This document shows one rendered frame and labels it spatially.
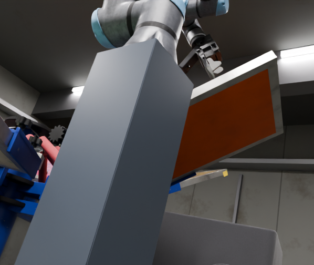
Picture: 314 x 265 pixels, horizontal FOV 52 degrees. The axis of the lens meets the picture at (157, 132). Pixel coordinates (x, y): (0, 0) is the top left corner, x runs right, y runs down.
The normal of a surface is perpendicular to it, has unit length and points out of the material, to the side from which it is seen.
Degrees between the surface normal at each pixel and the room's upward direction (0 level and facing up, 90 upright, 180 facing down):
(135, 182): 90
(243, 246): 93
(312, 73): 90
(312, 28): 180
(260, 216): 90
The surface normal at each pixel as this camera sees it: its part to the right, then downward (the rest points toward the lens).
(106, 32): -0.43, 0.51
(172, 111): 0.81, -0.04
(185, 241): -0.37, -0.42
